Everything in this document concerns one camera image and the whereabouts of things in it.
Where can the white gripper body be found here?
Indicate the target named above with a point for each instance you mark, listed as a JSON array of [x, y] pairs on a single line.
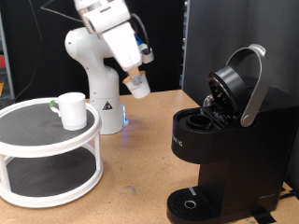
[[124, 49]]

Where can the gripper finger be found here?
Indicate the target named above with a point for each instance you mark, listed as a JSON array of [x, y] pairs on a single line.
[[136, 76]]

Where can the orange-rimmed coffee pod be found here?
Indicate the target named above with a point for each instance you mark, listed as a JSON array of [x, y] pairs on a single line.
[[141, 90]]

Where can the white mug with green mark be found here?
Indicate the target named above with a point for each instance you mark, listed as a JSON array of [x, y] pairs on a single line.
[[73, 112]]

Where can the black Keurig coffee machine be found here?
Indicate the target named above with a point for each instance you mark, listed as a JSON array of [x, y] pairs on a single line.
[[249, 155]]

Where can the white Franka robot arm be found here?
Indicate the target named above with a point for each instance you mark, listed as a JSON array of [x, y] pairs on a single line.
[[102, 84]]

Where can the black curtain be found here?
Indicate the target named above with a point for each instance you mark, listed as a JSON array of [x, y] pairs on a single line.
[[162, 46]]

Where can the white two-tier turntable shelf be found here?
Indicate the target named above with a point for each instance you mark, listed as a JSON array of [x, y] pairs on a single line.
[[37, 124]]

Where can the clear water reservoir black lid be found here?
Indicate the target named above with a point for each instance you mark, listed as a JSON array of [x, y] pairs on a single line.
[[251, 83]]

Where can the small red object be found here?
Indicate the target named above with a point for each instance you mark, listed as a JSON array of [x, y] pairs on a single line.
[[2, 61]]

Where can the blue camera mount clip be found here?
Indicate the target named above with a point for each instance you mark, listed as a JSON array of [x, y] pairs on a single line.
[[139, 39]]

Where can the grey metal frame post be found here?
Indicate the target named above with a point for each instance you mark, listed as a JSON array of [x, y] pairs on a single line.
[[8, 71]]

